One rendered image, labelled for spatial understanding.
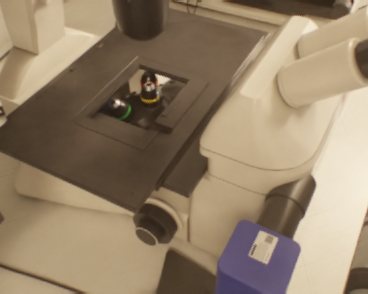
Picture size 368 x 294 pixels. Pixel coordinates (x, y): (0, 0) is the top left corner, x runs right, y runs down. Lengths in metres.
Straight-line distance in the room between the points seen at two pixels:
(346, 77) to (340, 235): 0.34
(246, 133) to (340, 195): 0.35
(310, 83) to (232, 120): 0.08
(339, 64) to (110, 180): 0.26
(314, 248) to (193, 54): 0.34
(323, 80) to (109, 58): 0.34
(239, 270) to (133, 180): 0.15
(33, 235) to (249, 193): 0.36
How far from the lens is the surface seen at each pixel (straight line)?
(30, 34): 0.65
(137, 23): 0.51
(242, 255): 0.41
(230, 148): 0.45
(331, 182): 0.76
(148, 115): 0.61
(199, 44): 0.66
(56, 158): 0.51
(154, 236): 0.59
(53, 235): 0.70
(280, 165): 0.44
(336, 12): 0.99
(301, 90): 0.43
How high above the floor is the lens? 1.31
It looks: 46 degrees down
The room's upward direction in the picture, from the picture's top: 3 degrees counter-clockwise
